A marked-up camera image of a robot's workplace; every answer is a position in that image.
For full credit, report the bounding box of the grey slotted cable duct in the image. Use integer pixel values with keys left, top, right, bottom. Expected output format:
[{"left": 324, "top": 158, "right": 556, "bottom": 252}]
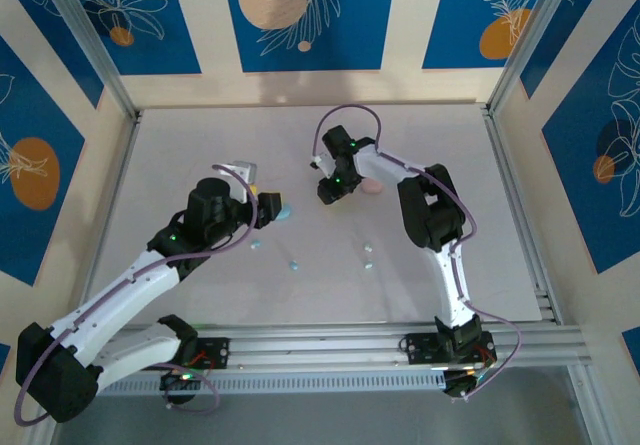
[{"left": 97, "top": 367, "right": 447, "bottom": 397}]

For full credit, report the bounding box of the black controller box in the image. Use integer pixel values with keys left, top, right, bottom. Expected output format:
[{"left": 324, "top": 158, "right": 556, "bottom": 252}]
[
  {"left": 159, "top": 370, "right": 201, "bottom": 406},
  {"left": 442, "top": 368, "right": 489, "bottom": 401}
]

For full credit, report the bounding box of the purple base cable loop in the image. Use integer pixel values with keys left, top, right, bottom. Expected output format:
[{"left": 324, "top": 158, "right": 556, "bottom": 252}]
[{"left": 163, "top": 364, "right": 222, "bottom": 415}]

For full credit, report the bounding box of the blue earbud charging case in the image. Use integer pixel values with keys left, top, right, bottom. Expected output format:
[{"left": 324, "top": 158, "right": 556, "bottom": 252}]
[{"left": 271, "top": 203, "right": 295, "bottom": 227}]

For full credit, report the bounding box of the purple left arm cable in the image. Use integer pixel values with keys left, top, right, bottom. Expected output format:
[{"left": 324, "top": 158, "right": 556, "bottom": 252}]
[{"left": 13, "top": 163, "right": 261, "bottom": 426}]

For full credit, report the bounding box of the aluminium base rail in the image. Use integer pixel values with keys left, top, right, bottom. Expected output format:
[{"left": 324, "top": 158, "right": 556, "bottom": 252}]
[{"left": 49, "top": 320, "right": 586, "bottom": 369}]

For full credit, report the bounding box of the aluminium side rail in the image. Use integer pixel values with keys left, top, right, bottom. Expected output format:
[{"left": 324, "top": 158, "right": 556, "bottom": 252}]
[
  {"left": 74, "top": 114, "right": 144, "bottom": 326},
  {"left": 480, "top": 106, "right": 565, "bottom": 324}
]

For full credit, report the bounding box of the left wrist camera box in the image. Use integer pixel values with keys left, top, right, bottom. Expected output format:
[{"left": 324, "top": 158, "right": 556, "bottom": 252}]
[{"left": 219, "top": 160, "right": 260, "bottom": 204}]

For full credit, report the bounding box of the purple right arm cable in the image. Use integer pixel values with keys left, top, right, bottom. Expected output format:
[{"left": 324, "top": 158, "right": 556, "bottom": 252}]
[{"left": 310, "top": 104, "right": 524, "bottom": 404}]

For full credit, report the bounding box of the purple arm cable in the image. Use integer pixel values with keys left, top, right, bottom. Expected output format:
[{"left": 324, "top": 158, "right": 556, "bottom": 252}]
[
  {"left": 13, "top": 163, "right": 261, "bottom": 426},
  {"left": 310, "top": 104, "right": 524, "bottom": 404}
]

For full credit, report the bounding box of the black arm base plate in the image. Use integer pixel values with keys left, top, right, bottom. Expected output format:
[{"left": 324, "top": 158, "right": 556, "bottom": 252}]
[
  {"left": 189, "top": 337, "right": 231, "bottom": 371},
  {"left": 403, "top": 332, "right": 497, "bottom": 366}
]

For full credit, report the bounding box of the aluminium frame post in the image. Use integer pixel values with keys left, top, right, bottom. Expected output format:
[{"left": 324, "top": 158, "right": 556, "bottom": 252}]
[
  {"left": 37, "top": 0, "right": 142, "bottom": 122},
  {"left": 487, "top": 0, "right": 574, "bottom": 114}
]

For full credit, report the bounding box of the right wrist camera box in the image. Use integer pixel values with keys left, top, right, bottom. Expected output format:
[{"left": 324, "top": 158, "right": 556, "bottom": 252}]
[{"left": 308, "top": 152, "right": 335, "bottom": 180}]

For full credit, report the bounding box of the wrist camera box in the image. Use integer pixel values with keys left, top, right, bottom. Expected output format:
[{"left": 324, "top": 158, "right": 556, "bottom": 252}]
[
  {"left": 219, "top": 160, "right": 260, "bottom": 204},
  {"left": 308, "top": 152, "right": 335, "bottom": 180}
]

